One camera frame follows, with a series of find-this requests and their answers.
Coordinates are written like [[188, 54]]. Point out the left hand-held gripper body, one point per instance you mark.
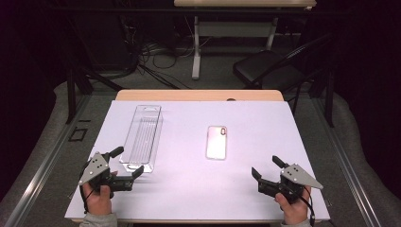
[[94, 168]]

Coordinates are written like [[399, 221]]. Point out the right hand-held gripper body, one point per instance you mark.
[[296, 176]]

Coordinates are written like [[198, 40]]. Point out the clear plastic tray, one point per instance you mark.
[[143, 138]]

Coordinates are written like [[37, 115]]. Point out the translucent phone case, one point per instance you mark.
[[216, 143]]

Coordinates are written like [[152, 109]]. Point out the person's left hand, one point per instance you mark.
[[98, 200]]

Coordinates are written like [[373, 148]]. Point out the person's right hand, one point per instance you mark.
[[294, 209]]

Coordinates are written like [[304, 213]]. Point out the white table cover board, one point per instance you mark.
[[195, 189]]

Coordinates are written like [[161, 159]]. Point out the black metal stand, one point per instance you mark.
[[72, 91]]

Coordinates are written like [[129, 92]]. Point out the light wooden table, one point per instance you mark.
[[195, 95]]

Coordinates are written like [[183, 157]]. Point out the black folding chair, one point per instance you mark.
[[265, 66]]

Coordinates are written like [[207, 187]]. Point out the white-framed desk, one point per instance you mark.
[[233, 30]]

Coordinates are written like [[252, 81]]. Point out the metal floor rail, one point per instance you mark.
[[350, 170], [41, 170]]

